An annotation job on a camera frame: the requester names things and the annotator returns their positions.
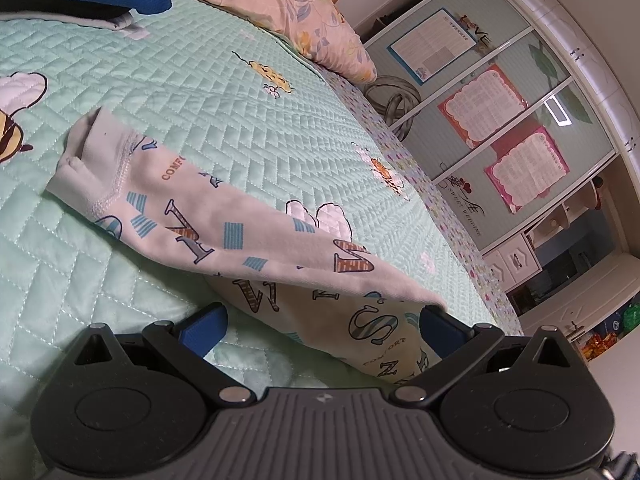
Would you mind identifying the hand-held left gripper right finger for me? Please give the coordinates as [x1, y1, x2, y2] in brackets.
[390, 305, 576, 407]

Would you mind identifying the floral pillow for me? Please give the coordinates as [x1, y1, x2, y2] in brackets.
[150, 0, 378, 83]

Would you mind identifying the blue bordered poster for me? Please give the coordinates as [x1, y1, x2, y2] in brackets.
[387, 7, 476, 83]

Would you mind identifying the orange bordered poster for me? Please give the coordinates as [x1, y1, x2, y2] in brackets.
[437, 64, 528, 148]

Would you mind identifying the colourful packages pile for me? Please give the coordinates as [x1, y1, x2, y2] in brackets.
[582, 305, 640, 361]

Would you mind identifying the grey hoop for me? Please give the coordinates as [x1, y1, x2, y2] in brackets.
[364, 75, 421, 142]

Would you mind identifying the printed white shirt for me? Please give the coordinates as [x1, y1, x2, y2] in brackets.
[46, 107, 448, 386]

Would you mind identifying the white door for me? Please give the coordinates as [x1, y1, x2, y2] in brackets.
[520, 255, 640, 341]

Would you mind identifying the white drawer cabinet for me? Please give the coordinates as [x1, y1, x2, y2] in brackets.
[482, 170, 631, 311]

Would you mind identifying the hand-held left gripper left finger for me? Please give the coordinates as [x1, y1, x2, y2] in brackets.
[75, 302, 258, 407]

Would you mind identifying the mint quilted bee blanket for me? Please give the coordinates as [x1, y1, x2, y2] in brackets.
[0, 0, 511, 480]

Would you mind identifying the grey floral bed sheet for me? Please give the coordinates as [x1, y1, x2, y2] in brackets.
[310, 60, 526, 336]

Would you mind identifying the white sliding door wardrobe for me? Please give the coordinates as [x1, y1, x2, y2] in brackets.
[345, 0, 640, 261]

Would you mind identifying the pink bordered poster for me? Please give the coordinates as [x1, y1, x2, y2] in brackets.
[484, 126, 571, 215]

